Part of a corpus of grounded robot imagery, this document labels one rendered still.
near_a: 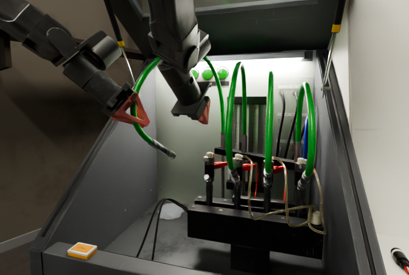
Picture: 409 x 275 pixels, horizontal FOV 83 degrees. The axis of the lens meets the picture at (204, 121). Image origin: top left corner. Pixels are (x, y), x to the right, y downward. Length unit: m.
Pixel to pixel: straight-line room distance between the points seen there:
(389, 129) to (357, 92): 0.11
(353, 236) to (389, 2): 0.57
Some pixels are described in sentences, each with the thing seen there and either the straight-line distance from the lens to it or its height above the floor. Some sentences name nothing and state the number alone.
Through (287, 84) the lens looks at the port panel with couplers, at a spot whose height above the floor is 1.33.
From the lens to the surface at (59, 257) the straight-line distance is 0.65.
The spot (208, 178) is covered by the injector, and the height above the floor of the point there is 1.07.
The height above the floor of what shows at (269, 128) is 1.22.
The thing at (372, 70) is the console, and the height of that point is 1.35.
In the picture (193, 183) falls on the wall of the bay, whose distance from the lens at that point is 1.02.
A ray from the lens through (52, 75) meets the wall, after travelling 2.61.
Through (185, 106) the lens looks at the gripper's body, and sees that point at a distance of 0.53.
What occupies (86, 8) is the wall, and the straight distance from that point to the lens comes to 2.88.
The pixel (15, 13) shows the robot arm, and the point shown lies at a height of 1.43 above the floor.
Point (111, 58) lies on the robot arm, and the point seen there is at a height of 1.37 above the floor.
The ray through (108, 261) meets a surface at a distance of 0.59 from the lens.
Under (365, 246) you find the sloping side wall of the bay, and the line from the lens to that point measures 0.54.
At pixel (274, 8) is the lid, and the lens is 0.81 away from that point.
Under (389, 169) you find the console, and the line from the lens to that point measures 0.69.
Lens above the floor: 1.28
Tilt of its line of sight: 6 degrees down
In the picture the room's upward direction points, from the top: straight up
